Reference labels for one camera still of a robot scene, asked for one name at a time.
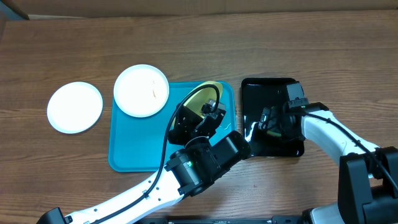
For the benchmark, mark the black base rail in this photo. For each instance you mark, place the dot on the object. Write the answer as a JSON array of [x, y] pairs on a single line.
[[277, 219]]

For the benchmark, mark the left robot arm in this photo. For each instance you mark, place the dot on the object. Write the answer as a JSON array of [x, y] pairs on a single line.
[[188, 173]]

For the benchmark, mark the teal plastic serving tray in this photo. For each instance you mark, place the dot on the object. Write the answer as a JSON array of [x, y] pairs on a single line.
[[135, 144]]

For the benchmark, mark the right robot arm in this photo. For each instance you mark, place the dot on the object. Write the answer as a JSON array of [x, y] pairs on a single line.
[[367, 183]]

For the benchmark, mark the green and yellow sponge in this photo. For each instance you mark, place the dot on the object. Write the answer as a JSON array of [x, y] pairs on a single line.
[[274, 134]]

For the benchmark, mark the white plate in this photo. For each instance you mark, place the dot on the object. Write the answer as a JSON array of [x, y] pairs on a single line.
[[74, 107], [141, 90]]

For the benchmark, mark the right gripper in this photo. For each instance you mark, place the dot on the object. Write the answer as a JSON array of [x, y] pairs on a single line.
[[274, 124]]

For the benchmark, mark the yellow-green plate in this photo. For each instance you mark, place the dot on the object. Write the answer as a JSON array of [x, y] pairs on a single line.
[[199, 99]]

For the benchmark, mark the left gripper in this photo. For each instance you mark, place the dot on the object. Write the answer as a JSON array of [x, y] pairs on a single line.
[[184, 127]]

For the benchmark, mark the black rectangular water tray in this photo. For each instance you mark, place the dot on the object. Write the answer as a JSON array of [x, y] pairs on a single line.
[[257, 94]]

